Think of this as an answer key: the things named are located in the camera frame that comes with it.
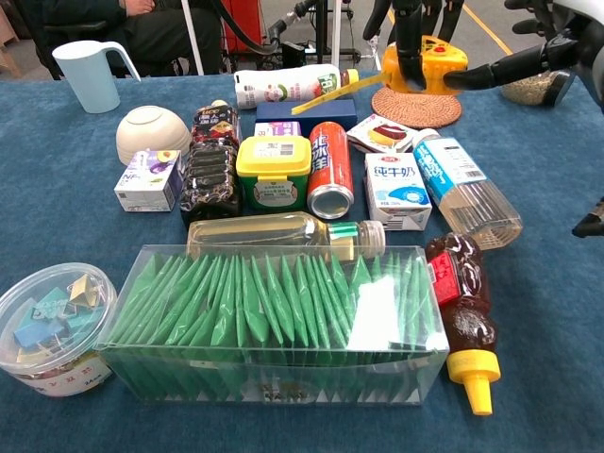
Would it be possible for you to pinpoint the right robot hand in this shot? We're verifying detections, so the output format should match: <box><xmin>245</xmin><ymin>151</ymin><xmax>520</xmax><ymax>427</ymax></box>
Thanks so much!
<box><xmin>443</xmin><ymin>0</ymin><xmax>604</xmax><ymax>239</ymax></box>

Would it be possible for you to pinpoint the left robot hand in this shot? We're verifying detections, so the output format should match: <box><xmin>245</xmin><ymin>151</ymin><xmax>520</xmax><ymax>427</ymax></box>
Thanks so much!
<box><xmin>362</xmin><ymin>0</ymin><xmax>466</xmax><ymax>91</ymax></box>

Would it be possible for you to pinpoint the yellow tape measure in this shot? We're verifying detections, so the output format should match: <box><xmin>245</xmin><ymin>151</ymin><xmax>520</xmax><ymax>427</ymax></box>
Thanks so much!
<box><xmin>291</xmin><ymin>35</ymin><xmax>469</xmax><ymax>116</ymax></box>

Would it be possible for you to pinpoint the glass jar of grains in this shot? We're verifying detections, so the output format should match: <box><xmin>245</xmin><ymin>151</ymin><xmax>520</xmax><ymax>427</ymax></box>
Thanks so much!
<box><xmin>500</xmin><ymin>70</ymin><xmax>578</xmax><ymax>108</ymax></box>

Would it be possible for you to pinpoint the round woven rattan coaster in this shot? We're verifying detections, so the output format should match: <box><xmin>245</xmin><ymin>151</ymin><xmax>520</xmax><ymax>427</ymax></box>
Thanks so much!
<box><xmin>371</xmin><ymin>87</ymin><xmax>463</xmax><ymax>130</ymax></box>

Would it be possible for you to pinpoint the black tripod stand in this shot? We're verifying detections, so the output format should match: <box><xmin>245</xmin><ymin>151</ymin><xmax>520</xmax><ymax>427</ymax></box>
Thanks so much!
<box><xmin>309</xmin><ymin>0</ymin><xmax>362</xmax><ymax>62</ymax></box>

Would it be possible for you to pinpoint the white red snack packet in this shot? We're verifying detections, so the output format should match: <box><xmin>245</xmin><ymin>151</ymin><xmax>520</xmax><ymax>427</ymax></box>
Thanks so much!
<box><xmin>345</xmin><ymin>113</ymin><xmax>421</xmax><ymax>155</ymax></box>

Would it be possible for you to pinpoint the navy blue rectangular box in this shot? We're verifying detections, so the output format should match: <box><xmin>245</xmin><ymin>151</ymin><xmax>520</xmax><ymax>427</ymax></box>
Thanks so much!
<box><xmin>255</xmin><ymin>98</ymin><xmax>359</xmax><ymax>132</ymax></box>

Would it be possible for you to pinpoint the black pedal box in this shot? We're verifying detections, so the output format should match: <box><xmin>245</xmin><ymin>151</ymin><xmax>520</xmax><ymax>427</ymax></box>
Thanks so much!
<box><xmin>281</xmin><ymin>41</ymin><xmax>307</xmax><ymax>67</ymax></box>

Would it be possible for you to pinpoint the blue table cloth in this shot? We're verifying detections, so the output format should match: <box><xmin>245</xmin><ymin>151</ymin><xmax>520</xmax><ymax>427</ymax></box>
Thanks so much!
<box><xmin>0</xmin><ymin>68</ymin><xmax>604</xmax><ymax>453</ymax></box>

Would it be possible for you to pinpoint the clear bottle with blue label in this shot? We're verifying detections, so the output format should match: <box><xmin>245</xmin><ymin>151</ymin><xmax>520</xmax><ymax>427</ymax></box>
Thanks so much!
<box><xmin>411</xmin><ymin>128</ymin><xmax>525</xmax><ymax>251</ymax></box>

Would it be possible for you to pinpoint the white yogurt drink bottle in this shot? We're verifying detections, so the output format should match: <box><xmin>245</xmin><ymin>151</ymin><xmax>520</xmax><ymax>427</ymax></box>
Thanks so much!
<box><xmin>233</xmin><ymin>64</ymin><xmax>361</xmax><ymax>110</ymax></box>

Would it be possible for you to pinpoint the white blue milk carton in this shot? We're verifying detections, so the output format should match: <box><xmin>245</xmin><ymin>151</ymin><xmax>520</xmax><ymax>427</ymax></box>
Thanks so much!
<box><xmin>363</xmin><ymin>151</ymin><xmax>433</xmax><ymax>232</ymax></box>

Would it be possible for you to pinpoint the orange soda can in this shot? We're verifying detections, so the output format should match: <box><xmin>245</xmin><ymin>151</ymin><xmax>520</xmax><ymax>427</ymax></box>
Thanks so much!
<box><xmin>307</xmin><ymin>121</ymin><xmax>356</xmax><ymax>221</ymax></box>

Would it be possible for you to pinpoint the small purple pink box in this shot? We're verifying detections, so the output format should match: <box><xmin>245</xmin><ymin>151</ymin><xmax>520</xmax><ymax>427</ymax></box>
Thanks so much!
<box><xmin>254</xmin><ymin>121</ymin><xmax>303</xmax><ymax>139</ymax></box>

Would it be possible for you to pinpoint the red cabinet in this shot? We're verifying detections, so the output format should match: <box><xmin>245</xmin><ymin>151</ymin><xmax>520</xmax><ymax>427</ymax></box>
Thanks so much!
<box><xmin>220</xmin><ymin>0</ymin><xmax>268</xmax><ymax>56</ymax></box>

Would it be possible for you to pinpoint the green tub with yellow lid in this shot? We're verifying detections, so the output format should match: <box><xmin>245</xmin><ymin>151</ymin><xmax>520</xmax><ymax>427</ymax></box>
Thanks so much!
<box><xmin>235</xmin><ymin>135</ymin><xmax>312</xmax><ymax>212</ymax></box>

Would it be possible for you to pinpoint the pale yellow liquid bottle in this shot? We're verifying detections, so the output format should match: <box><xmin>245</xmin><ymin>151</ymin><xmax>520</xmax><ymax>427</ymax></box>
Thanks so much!
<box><xmin>186</xmin><ymin>210</ymin><xmax>387</xmax><ymax>260</ymax></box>

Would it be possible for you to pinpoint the honey squeeze bottle yellow nozzle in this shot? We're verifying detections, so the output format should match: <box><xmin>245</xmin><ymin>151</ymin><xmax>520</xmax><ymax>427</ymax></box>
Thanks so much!
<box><xmin>424</xmin><ymin>231</ymin><xmax>502</xmax><ymax>416</ymax></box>

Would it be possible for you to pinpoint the dark coffee drink bottle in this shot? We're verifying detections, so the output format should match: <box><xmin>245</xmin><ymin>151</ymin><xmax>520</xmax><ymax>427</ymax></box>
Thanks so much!
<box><xmin>179</xmin><ymin>99</ymin><xmax>243</xmax><ymax>227</ymax></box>

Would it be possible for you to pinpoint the seated person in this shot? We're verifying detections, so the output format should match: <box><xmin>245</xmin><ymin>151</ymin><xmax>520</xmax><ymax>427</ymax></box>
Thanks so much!
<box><xmin>42</xmin><ymin>0</ymin><xmax>223</xmax><ymax>76</ymax></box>

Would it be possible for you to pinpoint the beige upturned bowl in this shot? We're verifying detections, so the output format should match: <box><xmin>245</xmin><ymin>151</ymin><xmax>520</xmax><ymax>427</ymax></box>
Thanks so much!
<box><xmin>115</xmin><ymin>105</ymin><xmax>193</xmax><ymax>166</ymax></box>

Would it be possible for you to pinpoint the purple white juice carton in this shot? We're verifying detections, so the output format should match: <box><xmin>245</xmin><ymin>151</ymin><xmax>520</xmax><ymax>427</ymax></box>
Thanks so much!
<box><xmin>113</xmin><ymin>149</ymin><xmax>184</xmax><ymax>213</ymax></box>

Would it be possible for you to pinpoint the clear box of green sachets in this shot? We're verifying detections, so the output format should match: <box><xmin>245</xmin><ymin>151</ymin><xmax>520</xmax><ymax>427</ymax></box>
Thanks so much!
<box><xmin>93</xmin><ymin>243</ymin><xmax>450</xmax><ymax>407</ymax></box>

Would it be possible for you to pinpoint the light blue plastic pitcher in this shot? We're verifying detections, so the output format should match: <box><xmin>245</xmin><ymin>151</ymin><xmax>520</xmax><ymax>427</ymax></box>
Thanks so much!
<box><xmin>51</xmin><ymin>40</ymin><xmax>142</xmax><ymax>114</ymax></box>

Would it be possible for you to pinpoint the black office chair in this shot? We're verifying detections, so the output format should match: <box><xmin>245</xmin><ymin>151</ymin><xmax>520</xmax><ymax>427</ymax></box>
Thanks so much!
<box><xmin>27</xmin><ymin>0</ymin><xmax>128</xmax><ymax>80</ymax></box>

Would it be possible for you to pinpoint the light wooden furniture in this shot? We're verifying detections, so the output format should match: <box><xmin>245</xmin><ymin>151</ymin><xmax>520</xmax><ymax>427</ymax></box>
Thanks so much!
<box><xmin>0</xmin><ymin>4</ymin><xmax>24</xmax><ymax>79</ymax></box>

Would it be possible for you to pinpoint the round tub of binder clips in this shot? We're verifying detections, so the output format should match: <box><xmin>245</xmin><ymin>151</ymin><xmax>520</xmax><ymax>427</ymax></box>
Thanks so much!
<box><xmin>0</xmin><ymin>262</ymin><xmax>118</xmax><ymax>397</ymax></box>

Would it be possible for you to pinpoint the white frame pole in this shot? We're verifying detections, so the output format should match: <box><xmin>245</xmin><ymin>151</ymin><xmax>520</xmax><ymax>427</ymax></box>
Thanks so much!
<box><xmin>180</xmin><ymin>0</ymin><xmax>205</xmax><ymax>76</ymax></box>
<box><xmin>329</xmin><ymin>0</ymin><xmax>343</xmax><ymax>67</ymax></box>

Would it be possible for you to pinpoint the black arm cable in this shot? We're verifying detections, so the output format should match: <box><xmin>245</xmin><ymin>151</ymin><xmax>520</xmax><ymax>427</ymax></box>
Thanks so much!
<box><xmin>210</xmin><ymin>0</ymin><xmax>316</xmax><ymax>57</ymax></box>

